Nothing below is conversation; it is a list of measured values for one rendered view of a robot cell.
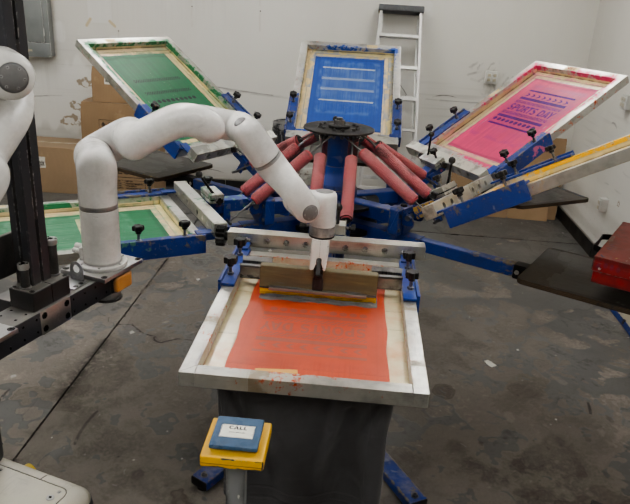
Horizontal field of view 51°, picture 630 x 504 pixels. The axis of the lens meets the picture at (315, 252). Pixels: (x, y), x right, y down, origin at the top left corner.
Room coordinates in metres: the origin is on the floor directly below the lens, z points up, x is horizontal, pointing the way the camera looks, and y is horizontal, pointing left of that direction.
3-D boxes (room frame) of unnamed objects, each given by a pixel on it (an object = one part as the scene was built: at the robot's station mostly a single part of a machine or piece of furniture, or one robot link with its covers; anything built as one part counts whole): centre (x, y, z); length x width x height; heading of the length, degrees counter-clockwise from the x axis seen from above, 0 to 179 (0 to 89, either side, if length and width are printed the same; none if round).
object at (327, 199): (1.81, 0.02, 1.25); 0.15 x 0.10 x 0.11; 113
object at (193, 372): (1.69, -0.01, 0.97); 0.79 x 0.58 x 0.04; 177
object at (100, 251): (1.58, 0.57, 1.21); 0.16 x 0.13 x 0.15; 70
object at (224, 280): (1.94, 0.25, 0.98); 0.30 x 0.05 x 0.07; 177
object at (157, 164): (3.11, 0.49, 0.91); 1.34 x 0.40 x 0.08; 57
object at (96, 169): (1.58, 0.56, 1.37); 0.13 x 0.10 x 0.16; 23
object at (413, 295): (1.91, -0.30, 0.98); 0.30 x 0.05 x 0.07; 177
